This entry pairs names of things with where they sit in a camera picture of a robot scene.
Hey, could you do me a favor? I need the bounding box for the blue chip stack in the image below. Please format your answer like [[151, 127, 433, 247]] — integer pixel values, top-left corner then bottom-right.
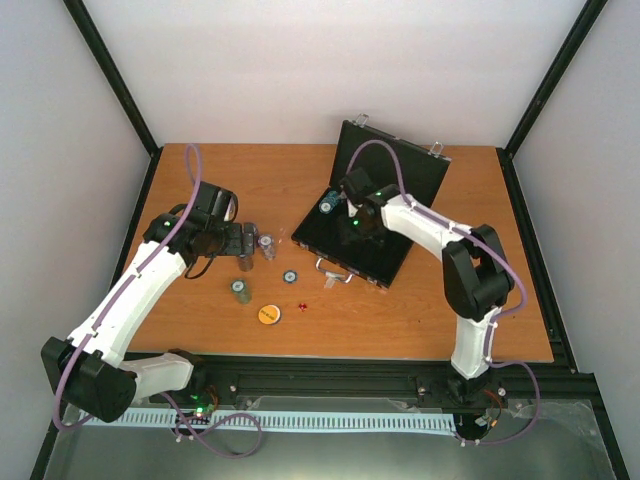
[[318, 190, 341, 215]]

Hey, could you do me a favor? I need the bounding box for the single blue poker chip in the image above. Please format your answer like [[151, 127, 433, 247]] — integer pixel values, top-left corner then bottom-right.
[[283, 270, 298, 284]]

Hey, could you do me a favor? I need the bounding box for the black poker set case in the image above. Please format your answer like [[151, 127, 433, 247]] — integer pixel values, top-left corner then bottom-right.
[[291, 120, 451, 288]]

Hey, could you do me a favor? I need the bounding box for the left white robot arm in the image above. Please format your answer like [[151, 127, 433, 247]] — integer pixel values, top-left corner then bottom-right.
[[41, 182, 254, 423]]

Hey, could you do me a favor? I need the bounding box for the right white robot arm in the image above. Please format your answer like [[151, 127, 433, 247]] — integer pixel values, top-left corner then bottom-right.
[[339, 168, 515, 404]]

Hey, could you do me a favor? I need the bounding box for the purple chip stack right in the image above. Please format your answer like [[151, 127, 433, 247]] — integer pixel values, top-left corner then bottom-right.
[[258, 234, 276, 260]]

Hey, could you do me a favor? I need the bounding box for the green chip stack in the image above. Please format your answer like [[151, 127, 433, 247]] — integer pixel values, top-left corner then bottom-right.
[[230, 279, 252, 305]]

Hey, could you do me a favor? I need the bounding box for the orange big blind button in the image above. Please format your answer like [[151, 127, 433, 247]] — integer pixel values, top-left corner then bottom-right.
[[258, 304, 281, 325]]

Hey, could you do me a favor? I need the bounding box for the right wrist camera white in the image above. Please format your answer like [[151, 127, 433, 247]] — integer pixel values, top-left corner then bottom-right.
[[346, 198, 361, 218]]

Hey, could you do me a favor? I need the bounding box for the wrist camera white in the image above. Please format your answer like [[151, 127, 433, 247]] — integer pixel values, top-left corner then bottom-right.
[[224, 193, 238, 222], [346, 198, 361, 218]]

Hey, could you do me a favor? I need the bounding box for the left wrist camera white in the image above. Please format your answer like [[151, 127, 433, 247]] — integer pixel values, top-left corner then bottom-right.
[[224, 193, 238, 222]]

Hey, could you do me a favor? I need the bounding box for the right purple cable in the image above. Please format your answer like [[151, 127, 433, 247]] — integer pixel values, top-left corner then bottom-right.
[[345, 138, 542, 447]]

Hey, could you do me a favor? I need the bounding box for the light blue slotted cable duct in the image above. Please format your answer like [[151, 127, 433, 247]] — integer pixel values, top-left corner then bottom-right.
[[122, 408, 457, 435]]

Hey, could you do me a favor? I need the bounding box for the black aluminium frame rail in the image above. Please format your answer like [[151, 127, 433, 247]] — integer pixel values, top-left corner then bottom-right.
[[124, 352, 601, 416]]

